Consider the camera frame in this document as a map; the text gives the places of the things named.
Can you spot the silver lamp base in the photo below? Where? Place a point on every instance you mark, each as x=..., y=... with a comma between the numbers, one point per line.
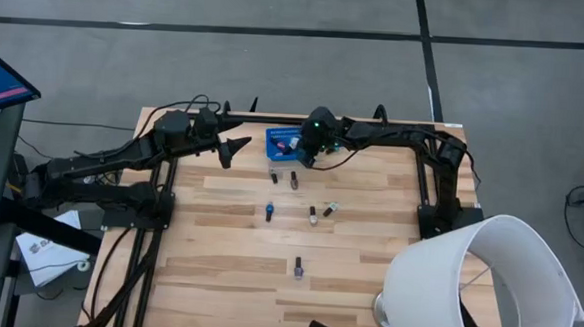
x=379, y=313

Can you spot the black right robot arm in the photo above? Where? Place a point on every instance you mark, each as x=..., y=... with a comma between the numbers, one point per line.
x=398, y=135

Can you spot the white lamp shade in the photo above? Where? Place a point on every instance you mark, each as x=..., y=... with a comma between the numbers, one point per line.
x=430, y=291

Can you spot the blue nail polish bottle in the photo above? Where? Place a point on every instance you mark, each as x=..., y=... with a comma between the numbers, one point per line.
x=269, y=211

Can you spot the black desk base bar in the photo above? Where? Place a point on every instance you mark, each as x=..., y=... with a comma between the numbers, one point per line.
x=53, y=231

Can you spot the computer monitor blue screen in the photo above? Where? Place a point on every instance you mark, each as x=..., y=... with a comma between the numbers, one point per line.
x=1, y=83

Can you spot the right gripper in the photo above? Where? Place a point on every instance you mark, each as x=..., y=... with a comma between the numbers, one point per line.
x=318, y=135

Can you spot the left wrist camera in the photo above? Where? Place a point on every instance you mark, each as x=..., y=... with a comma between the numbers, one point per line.
x=207, y=123

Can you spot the blue plastic basket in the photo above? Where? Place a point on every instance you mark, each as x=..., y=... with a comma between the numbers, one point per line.
x=272, y=132

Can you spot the beige nail polish bottle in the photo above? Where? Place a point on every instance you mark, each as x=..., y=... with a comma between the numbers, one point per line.
x=313, y=218

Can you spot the brown nail polish bottle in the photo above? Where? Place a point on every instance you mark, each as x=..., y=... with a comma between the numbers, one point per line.
x=294, y=184

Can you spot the white tape roll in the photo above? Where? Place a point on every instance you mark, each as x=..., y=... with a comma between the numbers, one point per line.
x=80, y=262

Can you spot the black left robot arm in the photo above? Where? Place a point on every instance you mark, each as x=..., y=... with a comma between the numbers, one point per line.
x=97, y=156

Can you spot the white printed paper sheet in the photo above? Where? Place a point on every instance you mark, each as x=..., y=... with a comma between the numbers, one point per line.
x=47, y=251

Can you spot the teal nail polish bottle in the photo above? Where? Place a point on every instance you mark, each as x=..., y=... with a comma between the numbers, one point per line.
x=333, y=206

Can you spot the purple nail polish bottle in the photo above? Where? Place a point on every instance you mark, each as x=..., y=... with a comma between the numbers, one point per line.
x=299, y=271

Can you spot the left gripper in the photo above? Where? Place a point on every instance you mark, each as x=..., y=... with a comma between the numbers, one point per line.
x=205, y=145

